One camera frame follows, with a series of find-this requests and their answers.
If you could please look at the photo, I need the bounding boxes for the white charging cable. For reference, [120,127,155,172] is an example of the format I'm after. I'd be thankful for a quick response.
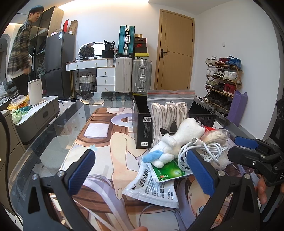
[177,137,229,169]

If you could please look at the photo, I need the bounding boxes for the white plush toy keychain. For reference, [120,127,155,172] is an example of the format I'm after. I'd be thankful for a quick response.
[142,118,206,168]

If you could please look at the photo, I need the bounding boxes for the black cardboard box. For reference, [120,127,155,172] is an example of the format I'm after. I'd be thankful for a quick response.
[132,94,216,149]

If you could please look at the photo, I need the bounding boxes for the green medicine sachet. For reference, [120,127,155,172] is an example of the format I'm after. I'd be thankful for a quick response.
[147,159,193,183]

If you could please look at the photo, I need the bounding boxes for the zip bag of white laces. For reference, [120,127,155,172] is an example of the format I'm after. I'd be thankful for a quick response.
[146,90,195,146]

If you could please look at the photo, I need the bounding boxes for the white medicine sachet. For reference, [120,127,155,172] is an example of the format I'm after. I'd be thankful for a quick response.
[122,163,179,208]

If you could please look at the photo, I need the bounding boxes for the person's right hand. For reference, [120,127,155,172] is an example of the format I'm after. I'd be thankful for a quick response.
[254,175,284,205]

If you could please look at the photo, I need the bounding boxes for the anime print table mat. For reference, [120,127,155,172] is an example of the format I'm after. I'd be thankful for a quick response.
[60,108,210,230]

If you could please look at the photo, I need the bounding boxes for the purple bag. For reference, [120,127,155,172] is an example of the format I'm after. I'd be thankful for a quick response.
[227,90,248,126]

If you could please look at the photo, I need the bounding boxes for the wooden shoe rack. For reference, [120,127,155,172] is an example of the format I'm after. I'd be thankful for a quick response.
[204,63,243,117]

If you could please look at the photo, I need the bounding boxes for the grey side cabinet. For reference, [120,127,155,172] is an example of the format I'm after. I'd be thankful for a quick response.
[15,96,60,144]

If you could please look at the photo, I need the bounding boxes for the white air purifier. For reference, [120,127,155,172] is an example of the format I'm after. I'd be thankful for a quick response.
[28,78,43,106]

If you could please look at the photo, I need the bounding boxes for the wooden door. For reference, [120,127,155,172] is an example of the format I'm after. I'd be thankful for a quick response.
[154,9,195,90]

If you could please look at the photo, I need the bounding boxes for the wicker basket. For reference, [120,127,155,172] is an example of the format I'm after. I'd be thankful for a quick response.
[78,72,95,92]

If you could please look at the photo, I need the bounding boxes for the silver aluminium suitcase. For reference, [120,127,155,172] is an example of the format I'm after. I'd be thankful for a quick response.
[131,59,152,93]

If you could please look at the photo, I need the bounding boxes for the white desk with drawers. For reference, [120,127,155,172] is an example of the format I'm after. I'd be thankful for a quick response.
[66,58,115,92]

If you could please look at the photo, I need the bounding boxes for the person in plaid shirt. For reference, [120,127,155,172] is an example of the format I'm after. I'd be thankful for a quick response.
[7,5,44,96]

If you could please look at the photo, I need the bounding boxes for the white suitcase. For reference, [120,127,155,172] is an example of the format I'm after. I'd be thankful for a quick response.
[114,57,132,93]

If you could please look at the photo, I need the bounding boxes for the black refrigerator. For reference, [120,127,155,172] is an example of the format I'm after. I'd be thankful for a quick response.
[45,32,75,99]

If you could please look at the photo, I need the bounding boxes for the stack of shoe boxes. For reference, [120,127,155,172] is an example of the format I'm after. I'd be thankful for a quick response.
[134,34,149,59]

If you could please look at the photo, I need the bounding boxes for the oval mirror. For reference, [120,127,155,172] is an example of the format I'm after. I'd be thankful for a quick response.
[78,42,105,60]

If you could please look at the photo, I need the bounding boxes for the teal suitcase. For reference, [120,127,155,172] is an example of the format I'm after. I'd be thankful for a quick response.
[118,26,135,58]

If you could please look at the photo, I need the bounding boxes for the black wardrobe cabinet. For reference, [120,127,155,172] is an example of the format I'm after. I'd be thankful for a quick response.
[29,6,64,80]

